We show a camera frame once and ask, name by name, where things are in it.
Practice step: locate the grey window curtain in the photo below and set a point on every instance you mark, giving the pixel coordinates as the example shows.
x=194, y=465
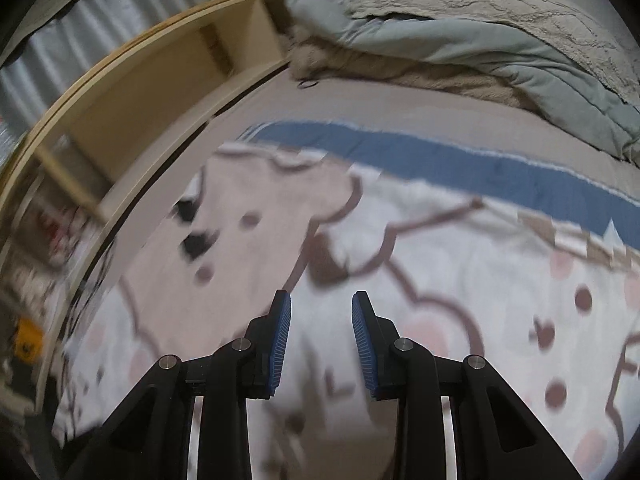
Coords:
x=51, y=59

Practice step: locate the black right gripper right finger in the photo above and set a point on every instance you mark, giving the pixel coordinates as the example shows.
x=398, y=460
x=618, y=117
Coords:
x=496, y=435

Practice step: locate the wooden bedside shelf unit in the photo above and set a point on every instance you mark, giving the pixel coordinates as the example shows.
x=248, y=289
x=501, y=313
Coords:
x=78, y=173

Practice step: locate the cartoon bear blue blanket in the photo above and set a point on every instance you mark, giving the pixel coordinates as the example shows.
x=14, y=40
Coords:
x=532, y=266

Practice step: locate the beige fuzzy blanket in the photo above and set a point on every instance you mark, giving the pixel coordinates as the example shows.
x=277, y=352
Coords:
x=316, y=58

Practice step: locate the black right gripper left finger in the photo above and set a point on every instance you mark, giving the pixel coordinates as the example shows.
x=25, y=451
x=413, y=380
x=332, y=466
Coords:
x=148, y=434

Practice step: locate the beige quilted pillow left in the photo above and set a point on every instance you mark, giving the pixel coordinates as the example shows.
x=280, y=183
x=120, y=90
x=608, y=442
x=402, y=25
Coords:
x=559, y=23

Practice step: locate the grey-blue duvet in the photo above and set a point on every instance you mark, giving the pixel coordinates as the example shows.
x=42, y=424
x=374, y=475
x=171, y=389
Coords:
x=566, y=95

